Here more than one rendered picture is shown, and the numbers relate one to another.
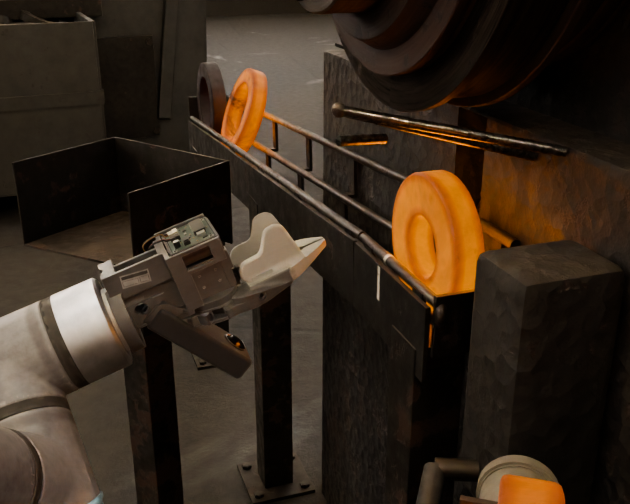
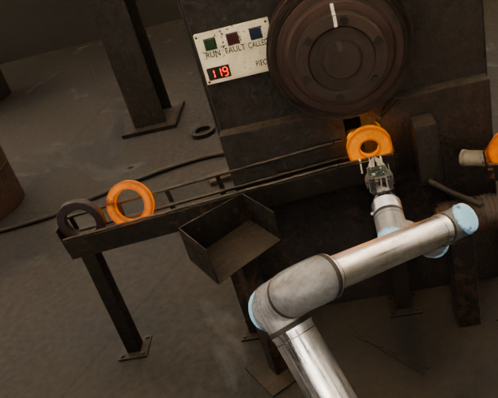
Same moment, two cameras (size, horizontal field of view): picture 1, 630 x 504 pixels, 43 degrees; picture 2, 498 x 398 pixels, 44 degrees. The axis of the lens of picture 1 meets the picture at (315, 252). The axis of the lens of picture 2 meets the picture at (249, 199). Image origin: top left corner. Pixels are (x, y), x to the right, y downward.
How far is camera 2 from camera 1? 1.92 m
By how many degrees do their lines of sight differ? 54
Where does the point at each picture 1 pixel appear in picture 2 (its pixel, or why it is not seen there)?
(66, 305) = (392, 200)
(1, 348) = (400, 218)
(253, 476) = (252, 335)
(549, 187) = (393, 110)
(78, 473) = not seen: hidden behind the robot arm
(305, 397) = (199, 314)
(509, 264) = (425, 124)
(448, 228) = (384, 135)
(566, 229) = (403, 116)
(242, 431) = (214, 339)
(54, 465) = not seen: hidden behind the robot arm
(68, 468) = not seen: hidden behind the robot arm
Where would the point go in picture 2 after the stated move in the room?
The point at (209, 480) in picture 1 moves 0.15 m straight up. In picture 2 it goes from (246, 352) to (236, 325)
